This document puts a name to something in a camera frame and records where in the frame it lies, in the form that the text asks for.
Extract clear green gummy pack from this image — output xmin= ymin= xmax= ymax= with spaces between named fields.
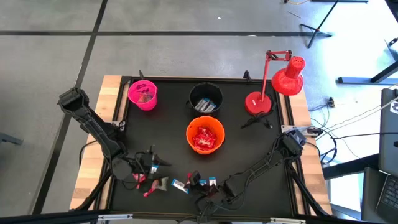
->
xmin=157 ymin=176 xmax=170 ymax=191

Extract silver aluminium bracket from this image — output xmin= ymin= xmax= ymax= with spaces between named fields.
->
xmin=97 ymin=213 xmax=134 ymax=222
xmin=269 ymin=217 xmax=307 ymax=224

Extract black lamp cable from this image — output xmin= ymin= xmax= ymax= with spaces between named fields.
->
xmin=241 ymin=102 xmax=277 ymax=129

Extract pink plastic bucket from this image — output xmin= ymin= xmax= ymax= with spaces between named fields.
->
xmin=127 ymin=79 xmax=159 ymax=112

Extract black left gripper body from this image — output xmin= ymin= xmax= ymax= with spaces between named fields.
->
xmin=134 ymin=144 xmax=159 ymax=179

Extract black tripod stand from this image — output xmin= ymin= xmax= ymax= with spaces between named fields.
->
xmin=299 ymin=0 xmax=340 ymax=49

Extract white cable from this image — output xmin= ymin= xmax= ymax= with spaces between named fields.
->
xmin=323 ymin=96 xmax=398 ymax=131

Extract black aluminium frame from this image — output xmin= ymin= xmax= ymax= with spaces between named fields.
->
xmin=0 ymin=75 xmax=335 ymax=224

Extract black furniture foot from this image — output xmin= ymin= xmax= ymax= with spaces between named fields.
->
xmin=0 ymin=132 xmax=24 ymax=146

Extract black table mat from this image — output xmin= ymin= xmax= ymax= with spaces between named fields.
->
xmin=110 ymin=77 xmax=295 ymax=217

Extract orange pumpkin face bucket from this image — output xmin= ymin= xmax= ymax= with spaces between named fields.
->
xmin=185 ymin=115 xmax=226 ymax=156

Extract black plastic bucket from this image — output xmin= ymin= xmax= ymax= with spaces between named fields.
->
xmin=185 ymin=82 xmax=224 ymax=121

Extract grey open laptop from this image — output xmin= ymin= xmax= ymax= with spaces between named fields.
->
xmin=360 ymin=166 xmax=398 ymax=224

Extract black desk leg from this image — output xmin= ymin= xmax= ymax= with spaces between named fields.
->
xmin=338 ymin=60 xmax=398 ymax=85

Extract grey closed laptop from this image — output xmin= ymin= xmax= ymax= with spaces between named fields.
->
xmin=377 ymin=88 xmax=398 ymax=178

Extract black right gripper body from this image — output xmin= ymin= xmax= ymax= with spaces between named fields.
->
xmin=198 ymin=183 xmax=233 ymax=206

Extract red desk lamp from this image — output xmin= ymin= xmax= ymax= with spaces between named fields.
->
xmin=244 ymin=49 xmax=307 ymax=116

